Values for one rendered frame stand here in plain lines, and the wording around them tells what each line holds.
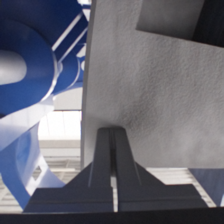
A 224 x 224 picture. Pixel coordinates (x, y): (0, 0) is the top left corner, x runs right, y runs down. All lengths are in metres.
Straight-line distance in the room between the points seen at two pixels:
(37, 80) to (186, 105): 0.45
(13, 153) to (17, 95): 2.22
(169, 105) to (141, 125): 0.03
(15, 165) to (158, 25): 2.73
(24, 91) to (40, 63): 0.10
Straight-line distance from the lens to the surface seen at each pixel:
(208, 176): 0.27
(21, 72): 0.53
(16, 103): 0.59
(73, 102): 9.60
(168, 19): 0.34
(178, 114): 0.17
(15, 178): 3.05
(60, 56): 0.72
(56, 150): 10.22
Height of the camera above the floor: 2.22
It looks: 16 degrees up
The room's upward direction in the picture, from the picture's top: 179 degrees clockwise
